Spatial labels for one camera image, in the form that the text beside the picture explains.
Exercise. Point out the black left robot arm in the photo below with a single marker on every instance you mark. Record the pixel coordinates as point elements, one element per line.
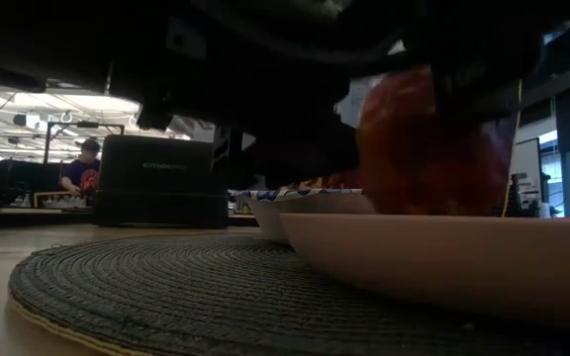
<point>42,44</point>

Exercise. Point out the person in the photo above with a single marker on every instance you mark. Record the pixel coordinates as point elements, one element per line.
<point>83,170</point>

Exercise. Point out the red apple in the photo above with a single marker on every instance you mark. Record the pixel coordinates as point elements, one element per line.
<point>413,158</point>

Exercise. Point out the wooden tray with bottles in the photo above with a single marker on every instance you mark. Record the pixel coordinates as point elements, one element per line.
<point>55,200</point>

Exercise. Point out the blue patterned white bowl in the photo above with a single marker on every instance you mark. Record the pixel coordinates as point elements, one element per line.
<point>310,205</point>

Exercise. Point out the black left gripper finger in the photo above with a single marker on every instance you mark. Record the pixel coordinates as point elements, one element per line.
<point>478,84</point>
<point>310,153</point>

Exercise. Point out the black toaster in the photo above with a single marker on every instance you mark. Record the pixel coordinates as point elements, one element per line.
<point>161,188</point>

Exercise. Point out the round grey woven placemat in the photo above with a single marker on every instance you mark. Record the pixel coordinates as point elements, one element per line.
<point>191,296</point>

